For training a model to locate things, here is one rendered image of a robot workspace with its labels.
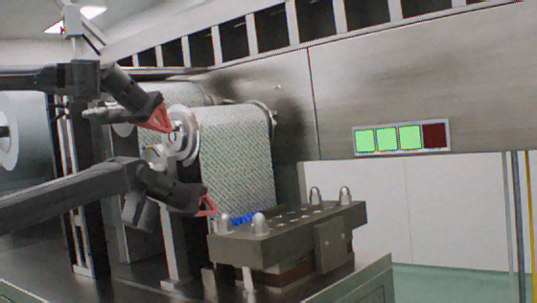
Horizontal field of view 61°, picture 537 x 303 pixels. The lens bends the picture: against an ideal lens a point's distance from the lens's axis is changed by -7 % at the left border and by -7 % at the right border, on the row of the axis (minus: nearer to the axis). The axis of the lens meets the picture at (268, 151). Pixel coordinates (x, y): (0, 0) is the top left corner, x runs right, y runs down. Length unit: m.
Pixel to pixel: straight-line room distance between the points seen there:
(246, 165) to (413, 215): 2.73
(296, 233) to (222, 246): 0.16
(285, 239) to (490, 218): 2.71
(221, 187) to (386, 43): 0.51
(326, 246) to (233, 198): 0.25
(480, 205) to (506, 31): 2.63
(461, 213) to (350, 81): 2.56
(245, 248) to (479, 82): 0.59
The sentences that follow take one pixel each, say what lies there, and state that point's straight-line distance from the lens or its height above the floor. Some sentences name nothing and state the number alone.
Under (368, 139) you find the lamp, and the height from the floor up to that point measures 1.19.
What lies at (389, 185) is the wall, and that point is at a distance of 3.87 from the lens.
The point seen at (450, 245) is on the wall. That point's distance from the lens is 3.77.
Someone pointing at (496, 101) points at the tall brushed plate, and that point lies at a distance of 1.07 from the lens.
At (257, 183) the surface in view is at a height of 1.11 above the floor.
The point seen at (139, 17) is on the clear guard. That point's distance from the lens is 1.87.
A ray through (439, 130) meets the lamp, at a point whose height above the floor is 1.19.
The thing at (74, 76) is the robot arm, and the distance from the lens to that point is 1.00.
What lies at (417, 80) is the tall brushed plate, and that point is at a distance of 1.13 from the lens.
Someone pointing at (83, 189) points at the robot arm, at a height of 1.18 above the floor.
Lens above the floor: 1.25
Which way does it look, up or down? 3 degrees down
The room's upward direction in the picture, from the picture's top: 7 degrees counter-clockwise
